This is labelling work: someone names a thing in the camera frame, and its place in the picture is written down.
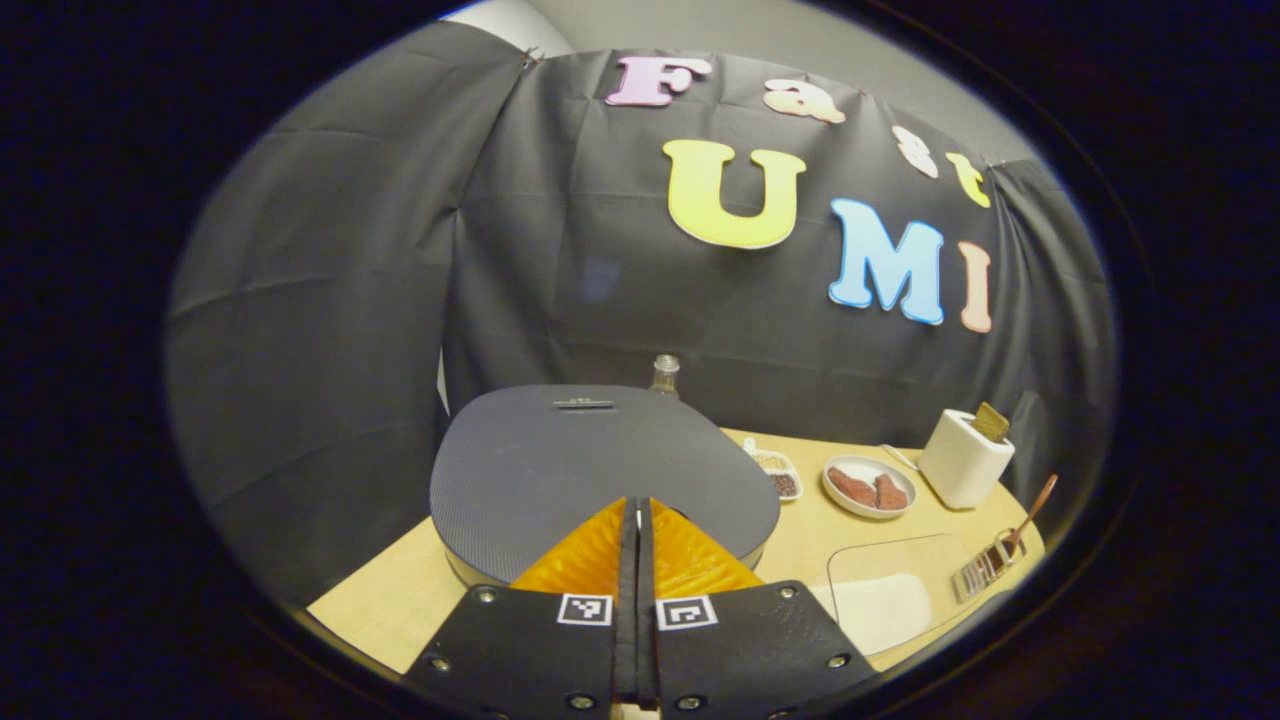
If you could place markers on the red meat piece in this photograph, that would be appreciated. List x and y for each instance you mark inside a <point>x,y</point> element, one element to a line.
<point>891,493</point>
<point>852,487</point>

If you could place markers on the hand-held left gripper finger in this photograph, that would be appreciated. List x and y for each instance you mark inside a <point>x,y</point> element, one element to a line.
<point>627,620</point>
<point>647,620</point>

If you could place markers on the clear rice container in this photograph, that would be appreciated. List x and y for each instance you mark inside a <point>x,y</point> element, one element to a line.
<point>900,555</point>

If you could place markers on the brown toast slice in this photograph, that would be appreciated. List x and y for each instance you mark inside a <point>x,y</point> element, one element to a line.
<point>990,422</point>

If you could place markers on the small clear glass bottle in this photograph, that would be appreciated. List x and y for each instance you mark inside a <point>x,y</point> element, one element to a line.
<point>665,375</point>

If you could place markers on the brown wooden spoon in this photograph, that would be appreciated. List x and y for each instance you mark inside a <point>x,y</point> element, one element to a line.
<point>1035,505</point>

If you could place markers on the white divided bean dish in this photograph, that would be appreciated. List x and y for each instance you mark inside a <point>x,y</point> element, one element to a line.
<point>780,480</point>

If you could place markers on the white toaster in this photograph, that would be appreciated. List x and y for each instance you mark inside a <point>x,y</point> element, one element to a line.
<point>960,465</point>

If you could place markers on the grey rice cooker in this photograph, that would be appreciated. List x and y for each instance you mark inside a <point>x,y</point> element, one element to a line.
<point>580,460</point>

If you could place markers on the round white plate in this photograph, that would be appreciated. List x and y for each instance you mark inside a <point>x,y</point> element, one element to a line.
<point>850,464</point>

